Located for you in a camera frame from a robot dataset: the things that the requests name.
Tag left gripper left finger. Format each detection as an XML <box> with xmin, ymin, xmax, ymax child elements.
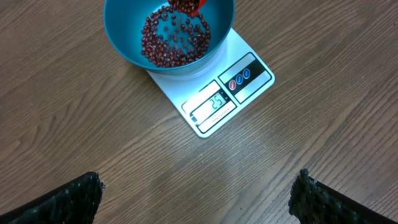
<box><xmin>1</xmin><ymin>172</ymin><xmax>104</xmax><ymax>224</ymax></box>

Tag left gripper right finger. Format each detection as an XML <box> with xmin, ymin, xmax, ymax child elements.
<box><xmin>288</xmin><ymin>169</ymin><xmax>397</xmax><ymax>224</ymax></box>

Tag red beans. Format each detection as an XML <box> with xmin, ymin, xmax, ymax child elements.
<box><xmin>141</xmin><ymin>0</ymin><xmax>211</xmax><ymax>68</ymax></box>

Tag red measuring scoop blue handle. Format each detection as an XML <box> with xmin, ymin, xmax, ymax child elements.
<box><xmin>187</xmin><ymin>0</ymin><xmax>207</xmax><ymax>16</ymax></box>

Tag white digital kitchen scale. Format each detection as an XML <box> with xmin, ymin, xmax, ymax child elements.
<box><xmin>149</xmin><ymin>29</ymin><xmax>275</xmax><ymax>138</ymax></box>

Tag blue bowl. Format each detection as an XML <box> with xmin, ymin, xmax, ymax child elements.
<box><xmin>103</xmin><ymin>0</ymin><xmax>236</xmax><ymax>75</ymax></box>

